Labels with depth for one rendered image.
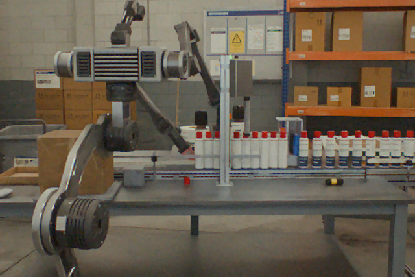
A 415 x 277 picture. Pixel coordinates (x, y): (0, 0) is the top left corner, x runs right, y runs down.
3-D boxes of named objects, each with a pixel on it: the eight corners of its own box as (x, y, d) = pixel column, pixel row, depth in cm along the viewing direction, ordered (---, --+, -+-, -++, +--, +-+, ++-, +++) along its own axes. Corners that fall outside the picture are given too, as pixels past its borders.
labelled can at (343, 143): (346, 166, 269) (347, 130, 267) (349, 168, 264) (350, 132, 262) (337, 167, 269) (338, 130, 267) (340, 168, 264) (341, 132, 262)
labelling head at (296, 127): (297, 161, 282) (299, 118, 279) (303, 166, 269) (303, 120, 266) (274, 161, 281) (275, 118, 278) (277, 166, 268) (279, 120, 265)
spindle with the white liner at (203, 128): (208, 157, 297) (208, 109, 294) (209, 159, 288) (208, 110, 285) (194, 157, 297) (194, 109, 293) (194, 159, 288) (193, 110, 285)
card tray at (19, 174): (68, 172, 277) (67, 165, 276) (54, 183, 251) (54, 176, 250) (15, 172, 276) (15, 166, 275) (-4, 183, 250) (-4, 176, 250)
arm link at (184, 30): (170, 21, 255) (187, 13, 253) (181, 41, 264) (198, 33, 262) (175, 72, 222) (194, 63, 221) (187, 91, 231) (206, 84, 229)
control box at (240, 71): (252, 95, 256) (253, 60, 254) (236, 97, 242) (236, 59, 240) (236, 95, 262) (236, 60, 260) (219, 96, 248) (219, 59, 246)
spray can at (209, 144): (211, 167, 269) (211, 130, 266) (214, 168, 264) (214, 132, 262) (202, 167, 267) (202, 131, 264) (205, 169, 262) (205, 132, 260)
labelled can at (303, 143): (307, 167, 269) (307, 130, 266) (308, 168, 264) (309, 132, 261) (297, 167, 269) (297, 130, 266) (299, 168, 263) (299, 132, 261)
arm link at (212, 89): (176, 37, 257) (194, 28, 255) (178, 36, 262) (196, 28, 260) (209, 108, 266) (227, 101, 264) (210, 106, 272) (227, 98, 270)
